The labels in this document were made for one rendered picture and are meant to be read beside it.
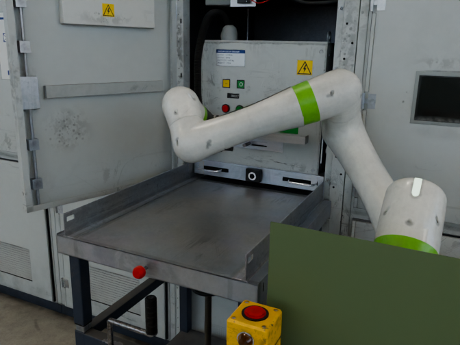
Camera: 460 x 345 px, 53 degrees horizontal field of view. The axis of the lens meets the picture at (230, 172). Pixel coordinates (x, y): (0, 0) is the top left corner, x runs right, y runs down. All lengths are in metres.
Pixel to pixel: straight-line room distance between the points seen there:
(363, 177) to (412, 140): 0.33
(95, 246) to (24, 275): 1.46
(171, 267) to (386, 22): 0.97
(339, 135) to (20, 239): 1.84
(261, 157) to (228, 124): 0.55
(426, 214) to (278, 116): 0.46
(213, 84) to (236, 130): 0.60
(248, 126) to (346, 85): 0.28
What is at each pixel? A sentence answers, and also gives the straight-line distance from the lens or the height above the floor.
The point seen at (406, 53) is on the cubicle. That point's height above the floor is 1.36.
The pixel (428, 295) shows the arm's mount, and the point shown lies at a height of 0.98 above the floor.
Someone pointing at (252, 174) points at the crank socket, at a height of 0.90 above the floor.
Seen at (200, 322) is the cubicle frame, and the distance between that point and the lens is 2.14.
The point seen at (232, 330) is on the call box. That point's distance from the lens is 0.87.
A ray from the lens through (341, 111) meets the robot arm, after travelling 1.29.
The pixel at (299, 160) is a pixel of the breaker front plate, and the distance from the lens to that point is 1.73.
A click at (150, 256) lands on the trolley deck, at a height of 0.85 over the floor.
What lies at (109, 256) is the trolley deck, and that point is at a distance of 1.30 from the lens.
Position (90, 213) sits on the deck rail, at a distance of 1.45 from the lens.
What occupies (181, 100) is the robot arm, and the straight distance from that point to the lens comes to 1.31.
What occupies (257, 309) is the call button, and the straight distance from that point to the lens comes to 0.89.
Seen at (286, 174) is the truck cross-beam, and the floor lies 0.91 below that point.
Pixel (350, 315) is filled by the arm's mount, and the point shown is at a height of 0.90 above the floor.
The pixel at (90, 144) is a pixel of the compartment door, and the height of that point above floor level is 1.03.
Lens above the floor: 1.37
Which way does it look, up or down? 15 degrees down
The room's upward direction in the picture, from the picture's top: 1 degrees clockwise
